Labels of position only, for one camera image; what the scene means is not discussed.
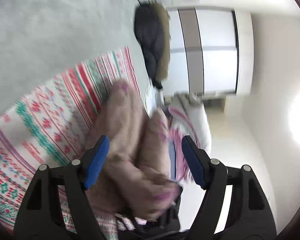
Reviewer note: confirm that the pink striped clothes pile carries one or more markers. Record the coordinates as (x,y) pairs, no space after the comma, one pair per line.
(177,139)

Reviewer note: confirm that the white pillow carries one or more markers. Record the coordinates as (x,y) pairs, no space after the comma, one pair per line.
(189,118)

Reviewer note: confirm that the pink floral padded garment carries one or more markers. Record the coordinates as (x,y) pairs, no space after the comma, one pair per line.
(137,170)

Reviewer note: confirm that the red green patterned bedspread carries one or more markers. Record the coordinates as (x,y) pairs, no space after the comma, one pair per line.
(49,124)

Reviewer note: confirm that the olive and black jacket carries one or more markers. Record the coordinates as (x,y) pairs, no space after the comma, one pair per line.
(152,31)

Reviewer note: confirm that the white sliding wardrobe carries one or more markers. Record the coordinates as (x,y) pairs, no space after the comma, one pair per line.
(211,52)

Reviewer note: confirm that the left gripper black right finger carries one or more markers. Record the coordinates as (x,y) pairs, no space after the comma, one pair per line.
(234,205)

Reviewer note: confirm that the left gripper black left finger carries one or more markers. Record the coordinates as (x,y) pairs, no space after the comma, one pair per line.
(40,215)

